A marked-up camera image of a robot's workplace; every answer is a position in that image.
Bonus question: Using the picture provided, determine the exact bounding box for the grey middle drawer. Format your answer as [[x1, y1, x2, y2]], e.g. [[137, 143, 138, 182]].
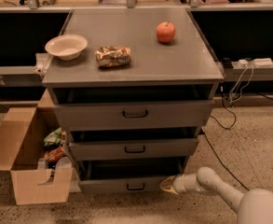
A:
[[69, 138, 198, 161]]

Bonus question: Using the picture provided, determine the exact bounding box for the grey drawer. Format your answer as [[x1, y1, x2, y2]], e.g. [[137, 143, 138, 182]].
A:
[[78, 157, 188, 193], [69, 138, 198, 161], [54, 100, 212, 131]]

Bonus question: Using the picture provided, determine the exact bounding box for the red apple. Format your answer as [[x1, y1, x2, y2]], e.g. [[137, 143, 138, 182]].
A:
[[157, 21, 175, 43]]

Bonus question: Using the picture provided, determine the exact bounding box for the grey bottom drawer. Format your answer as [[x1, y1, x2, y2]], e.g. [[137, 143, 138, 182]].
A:
[[78, 157, 188, 193]]

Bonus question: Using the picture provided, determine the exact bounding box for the white power strip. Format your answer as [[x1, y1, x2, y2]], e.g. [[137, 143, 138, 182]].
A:
[[238, 58, 273, 68]]

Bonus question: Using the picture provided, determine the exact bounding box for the open cardboard box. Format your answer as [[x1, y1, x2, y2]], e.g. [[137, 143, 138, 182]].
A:
[[0, 92, 74, 205]]

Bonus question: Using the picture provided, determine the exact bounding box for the shiny snack bag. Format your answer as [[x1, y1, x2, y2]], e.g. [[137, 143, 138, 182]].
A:
[[95, 46, 131, 68]]

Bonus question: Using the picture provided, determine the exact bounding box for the orange snack packet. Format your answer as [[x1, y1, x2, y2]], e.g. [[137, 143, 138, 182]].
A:
[[44, 147, 65, 162]]

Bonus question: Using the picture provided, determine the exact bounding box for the white bowl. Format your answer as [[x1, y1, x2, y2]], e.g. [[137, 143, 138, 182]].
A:
[[45, 35, 88, 61]]

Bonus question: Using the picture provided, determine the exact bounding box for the grey drawer cabinet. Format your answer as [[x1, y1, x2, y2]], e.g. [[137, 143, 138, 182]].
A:
[[41, 7, 225, 179]]

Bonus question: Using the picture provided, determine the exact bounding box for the green snack packet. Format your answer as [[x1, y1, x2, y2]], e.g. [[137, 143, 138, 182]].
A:
[[44, 128, 61, 147]]

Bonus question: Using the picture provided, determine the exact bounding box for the black floor cable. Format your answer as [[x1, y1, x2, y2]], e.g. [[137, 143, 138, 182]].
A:
[[202, 87, 251, 192]]

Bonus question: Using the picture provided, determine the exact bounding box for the grey top drawer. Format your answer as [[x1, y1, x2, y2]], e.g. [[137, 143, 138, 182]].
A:
[[54, 100, 212, 131]]

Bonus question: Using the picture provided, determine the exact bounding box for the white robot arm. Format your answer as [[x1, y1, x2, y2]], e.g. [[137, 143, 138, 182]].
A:
[[159, 167, 273, 224]]

